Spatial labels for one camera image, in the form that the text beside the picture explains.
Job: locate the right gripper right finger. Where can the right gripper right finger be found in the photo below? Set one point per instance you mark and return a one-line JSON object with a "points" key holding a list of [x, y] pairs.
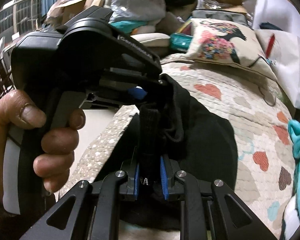
{"points": [[209, 210]]}

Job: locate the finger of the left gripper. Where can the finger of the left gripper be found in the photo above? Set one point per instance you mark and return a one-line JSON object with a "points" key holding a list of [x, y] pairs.
{"points": [[137, 92]]}

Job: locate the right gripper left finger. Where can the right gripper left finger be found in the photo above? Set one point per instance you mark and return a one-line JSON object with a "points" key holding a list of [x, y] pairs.
{"points": [[88, 210]]}

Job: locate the black pants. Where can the black pants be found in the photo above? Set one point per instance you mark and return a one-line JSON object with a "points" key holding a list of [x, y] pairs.
{"points": [[171, 123]]}

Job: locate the left hand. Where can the left hand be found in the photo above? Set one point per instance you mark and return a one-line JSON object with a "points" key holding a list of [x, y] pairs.
{"points": [[38, 137]]}

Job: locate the cardboard box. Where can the cardboard box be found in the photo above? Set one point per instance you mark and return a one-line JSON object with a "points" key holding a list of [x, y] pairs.
{"points": [[64, 10]]}

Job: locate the beige folded mattress pad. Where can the beige folded mattress pad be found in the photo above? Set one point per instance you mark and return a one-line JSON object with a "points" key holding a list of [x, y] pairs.
{"points": [[156, 42]]}

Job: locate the heart pattern quilt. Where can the heart pattern quilt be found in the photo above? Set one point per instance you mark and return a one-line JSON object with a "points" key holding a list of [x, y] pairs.
{"points": [[255, 107]]}

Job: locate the teal tissue pack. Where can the teal tissue pack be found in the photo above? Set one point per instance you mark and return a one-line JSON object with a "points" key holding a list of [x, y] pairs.
{"points": [[180, 42]]}

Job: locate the clear plastic bag bundle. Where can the clear plastic bag bundle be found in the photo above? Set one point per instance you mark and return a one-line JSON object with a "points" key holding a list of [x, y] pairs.
{"points": [[136, 10]]}

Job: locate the floral woman print pillow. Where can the floral woman print pillow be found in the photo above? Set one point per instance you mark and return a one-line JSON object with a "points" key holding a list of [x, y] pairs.
{"points": [[228, 43]]}

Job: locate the teal white fleece blanket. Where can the teal white fleece blanket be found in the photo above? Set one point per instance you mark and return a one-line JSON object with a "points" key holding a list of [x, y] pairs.
{"points": [[291, 216]]}

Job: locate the white paper shopping bag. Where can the white paper shopping bag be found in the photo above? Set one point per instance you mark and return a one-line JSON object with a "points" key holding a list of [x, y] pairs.
{"points": [[277, 26]]}

